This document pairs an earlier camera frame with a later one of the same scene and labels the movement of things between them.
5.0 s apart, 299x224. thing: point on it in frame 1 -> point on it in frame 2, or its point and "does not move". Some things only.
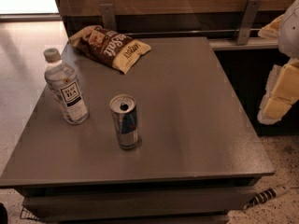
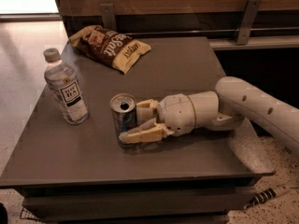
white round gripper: [290, 32] -> [175, 113]
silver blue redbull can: [124, 109] does not move
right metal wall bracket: [249, 21] does not move
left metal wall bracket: [108, 17] does not move
